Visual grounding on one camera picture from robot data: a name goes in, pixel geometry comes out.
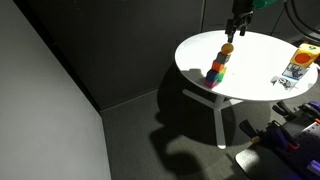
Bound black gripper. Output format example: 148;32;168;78
224;0;255;43

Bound yellow round toy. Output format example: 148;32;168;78
220;42;235;56

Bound red block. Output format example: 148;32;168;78
211;60;226;73

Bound lime green block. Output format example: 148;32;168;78
218;66;229;78

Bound blue block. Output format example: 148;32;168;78
205;68;220;83

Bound magenta block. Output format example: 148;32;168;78
201;78;217;89

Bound small black white toy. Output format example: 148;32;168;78
270;75;300;92

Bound white blue soft cube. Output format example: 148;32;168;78
281;62;310;81

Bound colourful box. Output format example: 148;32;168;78
289;42;320;68

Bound white table base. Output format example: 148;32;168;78
182;88;245;150

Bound purple black clamp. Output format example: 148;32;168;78
238;119;302;155
272;99;320;127

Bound black perforated board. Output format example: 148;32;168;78
286;122;320;180

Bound metal plate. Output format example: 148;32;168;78
234;144;303;180

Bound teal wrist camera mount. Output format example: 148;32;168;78
251;0;278;10

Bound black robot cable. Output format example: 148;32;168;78
270;0;320;38

